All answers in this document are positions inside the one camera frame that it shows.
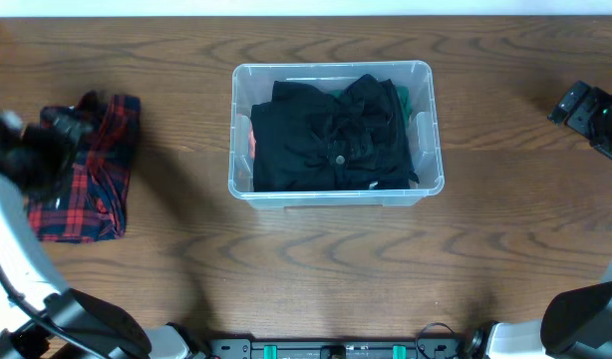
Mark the clear plastic storage bin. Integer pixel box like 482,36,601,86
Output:
228,60,445,209

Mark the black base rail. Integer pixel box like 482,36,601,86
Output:
206,337,463,359

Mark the pink crumpled cloth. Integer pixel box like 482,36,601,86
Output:
235,114,255,181

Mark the red plaid shirt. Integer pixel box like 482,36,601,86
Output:
28,91,141,244

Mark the green cloth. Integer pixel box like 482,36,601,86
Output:
330,85,415,126

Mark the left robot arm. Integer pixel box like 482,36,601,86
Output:
0,110,199,359

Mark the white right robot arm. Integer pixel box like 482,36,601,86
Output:
458,81,612,359

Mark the black garment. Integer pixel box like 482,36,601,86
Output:
250,74,419,191

